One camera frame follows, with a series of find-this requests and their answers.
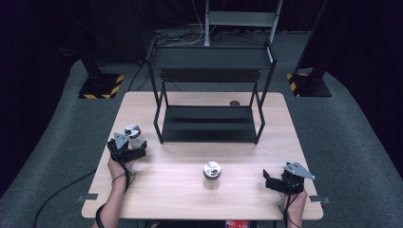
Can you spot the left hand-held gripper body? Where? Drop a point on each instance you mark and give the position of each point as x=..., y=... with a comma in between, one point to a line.
x=119, y=151

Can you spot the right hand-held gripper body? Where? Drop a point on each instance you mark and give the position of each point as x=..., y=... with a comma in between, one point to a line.
x=293, y=180

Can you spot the glass jar with silver lid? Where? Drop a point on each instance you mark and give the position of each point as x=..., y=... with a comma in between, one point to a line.
x=211, y=175
x=133, y=136

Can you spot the black metal two-tier rack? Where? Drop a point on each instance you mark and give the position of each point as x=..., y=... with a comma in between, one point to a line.
x=209, y=125

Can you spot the person's left hand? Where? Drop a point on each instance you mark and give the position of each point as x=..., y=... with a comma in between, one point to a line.
x=115, y=170

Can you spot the person's right hand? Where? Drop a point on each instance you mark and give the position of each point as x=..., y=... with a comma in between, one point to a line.
x=297, y=201

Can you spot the person's red printed clothing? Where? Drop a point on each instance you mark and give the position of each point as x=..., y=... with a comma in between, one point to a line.
x=237, y=224

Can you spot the black stand with striped base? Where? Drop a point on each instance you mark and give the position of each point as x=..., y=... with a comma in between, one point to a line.
x=309, y=84
x=100, y=85

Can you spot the grey metal stand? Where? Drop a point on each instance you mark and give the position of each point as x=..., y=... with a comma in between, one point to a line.
x=240, y=18

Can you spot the grey metal table bracket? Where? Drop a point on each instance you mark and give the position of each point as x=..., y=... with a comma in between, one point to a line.
x=87, y=197
x=319, y=199

